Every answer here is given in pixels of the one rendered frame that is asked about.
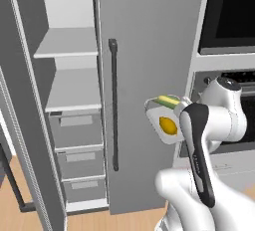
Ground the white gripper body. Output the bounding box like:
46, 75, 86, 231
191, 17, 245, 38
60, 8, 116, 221
173, 96, 193, 117

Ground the yellow green corn cob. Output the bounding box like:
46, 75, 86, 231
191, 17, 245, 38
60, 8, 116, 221
156, 95, 182, 111

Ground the yellow lemon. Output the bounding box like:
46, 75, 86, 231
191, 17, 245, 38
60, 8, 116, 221
158, 115, 178, 136

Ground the white vegetable container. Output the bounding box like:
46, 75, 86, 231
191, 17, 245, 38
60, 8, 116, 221
144, 95, 185, 146

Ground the grey freezer drawer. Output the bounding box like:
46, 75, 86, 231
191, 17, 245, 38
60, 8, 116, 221
61, 175, 109, 205
48, 109, 105, 150
54, 145, 107, 180

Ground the white freezer rack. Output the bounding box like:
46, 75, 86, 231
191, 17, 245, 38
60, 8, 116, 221
44, 68, 103, 114
32, 27, 100, 60

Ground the grey freezer door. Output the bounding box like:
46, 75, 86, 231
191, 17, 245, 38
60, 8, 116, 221
0, 0, 68, 231

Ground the grey fridge door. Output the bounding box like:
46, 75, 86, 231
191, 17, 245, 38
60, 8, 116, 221
96, 0, 212, 216

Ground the black microwave oven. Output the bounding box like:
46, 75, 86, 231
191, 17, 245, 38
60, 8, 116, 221
198, 0, 255, 56

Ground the grey fridge cabinet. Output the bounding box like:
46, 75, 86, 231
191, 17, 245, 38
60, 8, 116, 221
6, 0, 111, 215

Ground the black fridge door handle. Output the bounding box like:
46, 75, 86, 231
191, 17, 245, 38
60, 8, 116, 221
108, 38, 121, 172

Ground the black freezer door handle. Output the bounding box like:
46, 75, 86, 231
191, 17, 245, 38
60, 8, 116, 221
0, 140, 36, 213

